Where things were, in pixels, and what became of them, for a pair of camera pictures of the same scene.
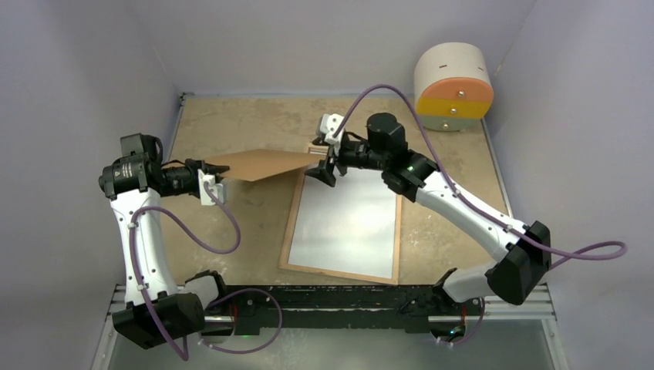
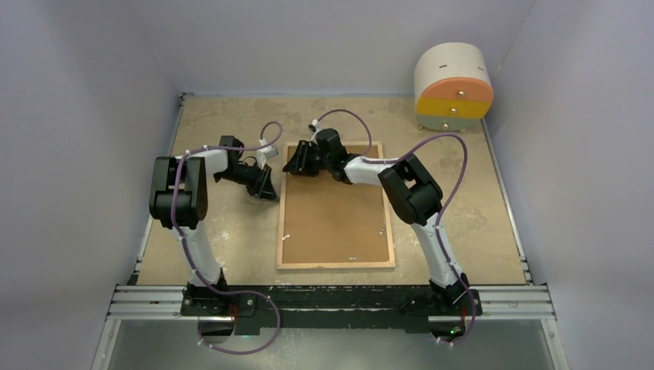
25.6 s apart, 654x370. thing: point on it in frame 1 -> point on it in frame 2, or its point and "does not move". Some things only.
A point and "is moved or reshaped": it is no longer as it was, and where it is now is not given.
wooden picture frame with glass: x=352 y=230 is moved or reshaped
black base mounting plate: x=252 y=308 does not move
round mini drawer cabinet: x=453 y=88 does not move
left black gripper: x=205 y=167 -> x=265 y=190
